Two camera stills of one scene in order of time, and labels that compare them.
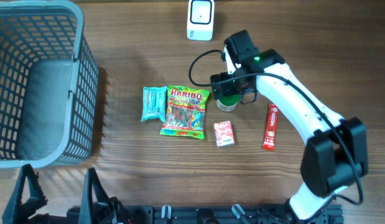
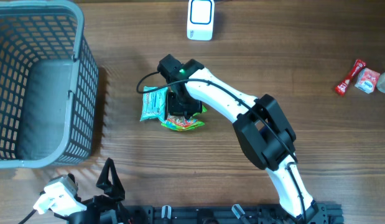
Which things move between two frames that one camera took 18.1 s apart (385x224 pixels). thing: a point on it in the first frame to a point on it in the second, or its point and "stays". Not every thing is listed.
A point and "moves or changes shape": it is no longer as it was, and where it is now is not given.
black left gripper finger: (90, 210) to (115, 190)
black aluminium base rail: (197, 214) stays
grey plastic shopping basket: (45, 84) stays
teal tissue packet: (153, 102) stays
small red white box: (224, 133) to (366, 80)
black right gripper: (227, 89) to (173, 109)
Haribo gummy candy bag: (185, 112) moves or changes shape
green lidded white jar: (227, 102) to (384, 83)
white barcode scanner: (200, 20) stays
